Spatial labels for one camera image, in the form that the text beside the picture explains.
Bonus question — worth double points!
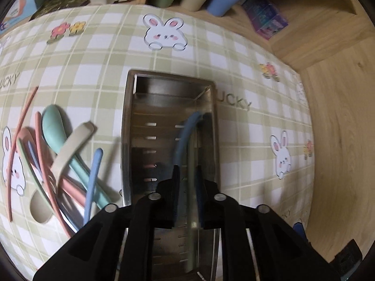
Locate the light blue printed box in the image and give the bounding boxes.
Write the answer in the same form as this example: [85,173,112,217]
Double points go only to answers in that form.
[0,0,40,34]

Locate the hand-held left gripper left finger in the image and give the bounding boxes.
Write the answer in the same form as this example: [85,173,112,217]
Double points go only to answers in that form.
[33,164,184,281]

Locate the teal plastic spoon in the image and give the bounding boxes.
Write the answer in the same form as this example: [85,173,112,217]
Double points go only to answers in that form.
[41,104,113,208]

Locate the gold round tray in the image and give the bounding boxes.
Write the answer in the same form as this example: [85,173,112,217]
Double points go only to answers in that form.
[31,0,90,21]

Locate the stainless steel rectangular tray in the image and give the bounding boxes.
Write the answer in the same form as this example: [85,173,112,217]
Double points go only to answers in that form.
[116,70,223,281]

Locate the checked rabbit print tablecloth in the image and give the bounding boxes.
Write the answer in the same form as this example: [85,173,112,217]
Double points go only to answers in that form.
[0,4,315,281]

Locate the pink plastic spoon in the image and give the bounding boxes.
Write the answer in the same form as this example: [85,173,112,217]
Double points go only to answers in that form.
[15,127,87,210]

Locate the blue plastic spoon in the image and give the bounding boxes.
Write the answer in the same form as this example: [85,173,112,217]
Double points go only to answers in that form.
[173,111,203,167]

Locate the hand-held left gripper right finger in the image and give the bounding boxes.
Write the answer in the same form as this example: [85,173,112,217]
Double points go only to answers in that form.
[195,165,342,281]

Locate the pink chopstick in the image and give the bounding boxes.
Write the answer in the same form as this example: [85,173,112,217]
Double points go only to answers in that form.
[5,86,39,222]
[35,112,74,238]

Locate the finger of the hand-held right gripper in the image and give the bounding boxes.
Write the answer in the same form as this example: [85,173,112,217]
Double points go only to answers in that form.
[292,222,307,241]

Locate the beige plastic spoon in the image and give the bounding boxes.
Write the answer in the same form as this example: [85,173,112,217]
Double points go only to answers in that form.
[29,122,96,224]

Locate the purple printed box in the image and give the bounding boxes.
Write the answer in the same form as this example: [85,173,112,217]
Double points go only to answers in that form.
[242,0,289,40]

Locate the light blue plastic utensil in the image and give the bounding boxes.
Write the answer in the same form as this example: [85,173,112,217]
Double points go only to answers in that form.
[83,149,104,226]

